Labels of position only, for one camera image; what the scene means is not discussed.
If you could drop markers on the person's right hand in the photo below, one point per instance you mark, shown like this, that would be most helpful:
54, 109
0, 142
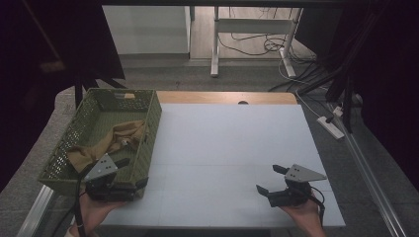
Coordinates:
309, 217

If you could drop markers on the white cabinet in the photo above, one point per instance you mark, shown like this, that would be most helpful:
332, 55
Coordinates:
148, 29

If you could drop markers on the green woven plastic basket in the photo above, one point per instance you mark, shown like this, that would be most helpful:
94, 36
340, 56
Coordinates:
99, 121

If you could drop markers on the person's left hand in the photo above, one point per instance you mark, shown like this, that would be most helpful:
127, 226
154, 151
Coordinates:
92, 212

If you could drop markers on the black tripod stand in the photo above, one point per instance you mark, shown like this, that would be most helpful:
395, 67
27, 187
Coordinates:
79, 89
347, 98

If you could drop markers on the dark curtain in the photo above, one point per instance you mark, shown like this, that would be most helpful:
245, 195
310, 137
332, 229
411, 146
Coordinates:
39, 49
388, 65

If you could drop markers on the white metal desk frame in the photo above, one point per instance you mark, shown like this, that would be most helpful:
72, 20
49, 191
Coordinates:
250, 25

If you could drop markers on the tan cloth garment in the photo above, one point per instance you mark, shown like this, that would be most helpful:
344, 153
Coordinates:
122, 135

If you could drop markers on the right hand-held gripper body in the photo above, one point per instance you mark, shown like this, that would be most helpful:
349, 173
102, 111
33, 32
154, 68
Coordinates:
296, 174

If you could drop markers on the white power strip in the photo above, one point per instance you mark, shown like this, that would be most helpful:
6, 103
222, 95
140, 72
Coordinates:
331, 127

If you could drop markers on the white plug adapter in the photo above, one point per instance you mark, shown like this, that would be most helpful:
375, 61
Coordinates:
338, 111

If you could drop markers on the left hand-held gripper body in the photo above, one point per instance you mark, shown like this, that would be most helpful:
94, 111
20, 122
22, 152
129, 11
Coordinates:
102, 168

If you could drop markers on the aluminium rail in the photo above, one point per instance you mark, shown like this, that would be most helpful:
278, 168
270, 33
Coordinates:
34, 210
369, 171

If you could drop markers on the wooden table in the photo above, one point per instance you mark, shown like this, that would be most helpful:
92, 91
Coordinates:
214, 97

